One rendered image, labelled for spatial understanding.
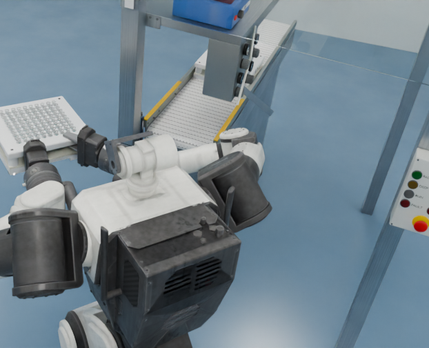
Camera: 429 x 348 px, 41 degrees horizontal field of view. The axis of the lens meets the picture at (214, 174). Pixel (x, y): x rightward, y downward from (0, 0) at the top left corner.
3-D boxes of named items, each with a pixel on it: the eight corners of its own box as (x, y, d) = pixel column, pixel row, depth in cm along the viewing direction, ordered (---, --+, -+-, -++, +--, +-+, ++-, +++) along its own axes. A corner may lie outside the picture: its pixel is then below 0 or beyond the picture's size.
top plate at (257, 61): (249, 81, 237) (250, 77, 236) (194, 67, 241) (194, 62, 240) (264, 59, 256) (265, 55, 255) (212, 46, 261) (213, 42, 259)
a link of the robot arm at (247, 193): (271, 190, 134) (266, 211, 121) (237, 206, 137) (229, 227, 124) (248, 147, 132) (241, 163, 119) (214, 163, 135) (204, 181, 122)
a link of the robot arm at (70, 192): (28, 207, 147) (37, 237, 139) (25, 174, 141) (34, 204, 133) (72, 198, 152) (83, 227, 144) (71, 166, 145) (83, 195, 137)
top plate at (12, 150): (-19, 115, 168) (-19, 109, 167) (62, 101, 180) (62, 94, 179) (8, 160, 152) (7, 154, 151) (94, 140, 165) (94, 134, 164)
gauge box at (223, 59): (232, 102, 188) (241, 46, 177) (201, 94, 190) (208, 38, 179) (250, 76, 206) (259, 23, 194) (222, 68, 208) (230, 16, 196)
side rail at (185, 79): (146, 128, 208) (147, 120, 206) (142, 126, 208) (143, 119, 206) (247, 14, 311) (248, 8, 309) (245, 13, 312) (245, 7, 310)
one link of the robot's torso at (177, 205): (247, 333, 127) (276, 210, 106) (105, 401, 110) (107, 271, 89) (180, 249, 146) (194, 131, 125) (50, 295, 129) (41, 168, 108)
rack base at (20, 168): (-17, 130, 171) (-17, 123, 170) (63, 114, 183) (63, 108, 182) (10, 175, 155) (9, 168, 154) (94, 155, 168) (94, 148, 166)
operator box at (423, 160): (443, 242, 176) (476, 174, 161) (388, 224, 179) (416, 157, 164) (443, 229, 181) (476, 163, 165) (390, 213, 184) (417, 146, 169)
